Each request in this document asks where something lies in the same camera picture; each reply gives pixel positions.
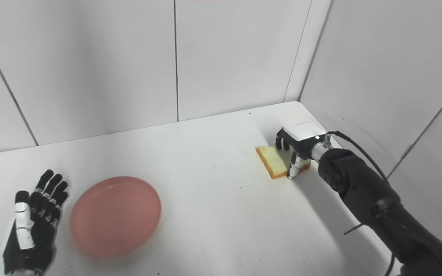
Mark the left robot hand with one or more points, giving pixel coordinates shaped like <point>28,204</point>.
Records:
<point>33,230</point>

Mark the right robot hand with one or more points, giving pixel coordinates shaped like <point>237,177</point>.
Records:
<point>299,140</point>

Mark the slice of bread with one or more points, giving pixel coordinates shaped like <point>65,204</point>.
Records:
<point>274,161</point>

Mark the pink plate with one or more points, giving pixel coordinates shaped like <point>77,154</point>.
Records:
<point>115,216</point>

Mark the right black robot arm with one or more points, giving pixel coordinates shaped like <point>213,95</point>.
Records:
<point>382,203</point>

